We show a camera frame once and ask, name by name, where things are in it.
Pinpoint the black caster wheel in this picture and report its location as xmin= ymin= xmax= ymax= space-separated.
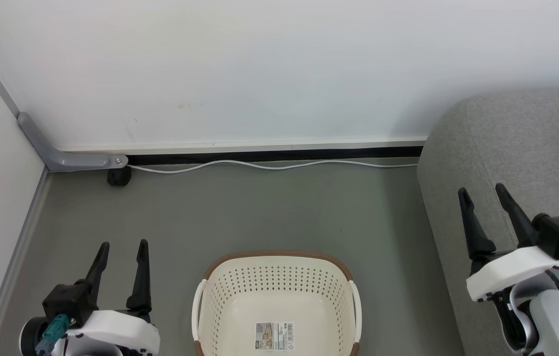
xmin=107 ymin=167 xmax=132 ymax=187

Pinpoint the grey metal corner bracket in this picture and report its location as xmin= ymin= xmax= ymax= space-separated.
xmin=17 ymin=112 xmax=129 ymax=173

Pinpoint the paper label sticker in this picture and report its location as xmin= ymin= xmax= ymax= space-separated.
xmin=255 ymin=322 xmax=295 ymax=351

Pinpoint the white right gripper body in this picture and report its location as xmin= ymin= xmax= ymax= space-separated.
xmin=466 ymin=245 xmax=559 ymax=303

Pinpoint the grey fabric sofa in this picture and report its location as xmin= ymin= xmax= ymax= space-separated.
xmin=416 ymin=88 xmax=559 ymax=356

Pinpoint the black baseboard strip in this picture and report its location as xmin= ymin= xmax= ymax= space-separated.
xmin=125 ymin=146 xmax=425 ymax=166

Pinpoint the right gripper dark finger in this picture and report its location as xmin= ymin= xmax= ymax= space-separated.
xmin=494 ymin=182 xmax=540 ymax=248
xmin=458 ymin=186 xmax=497 ymax=261

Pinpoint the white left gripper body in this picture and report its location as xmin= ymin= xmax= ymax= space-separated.
xmin=63 ymin=309 xmax=162 ymax=356

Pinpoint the white floor cable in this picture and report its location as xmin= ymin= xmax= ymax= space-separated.
xmin=128 ymin=159 xmax=419 ymax=175

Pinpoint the cream perforated laundry basket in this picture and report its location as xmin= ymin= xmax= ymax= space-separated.
xmin=191 ymin=250 xmax=362 ymax=356

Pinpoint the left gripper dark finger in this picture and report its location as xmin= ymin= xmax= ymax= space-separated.
xmin=126 ymin=239 xmax=153 ymax=312
xmin=84 ymin=241 xmax=111 ymax=298

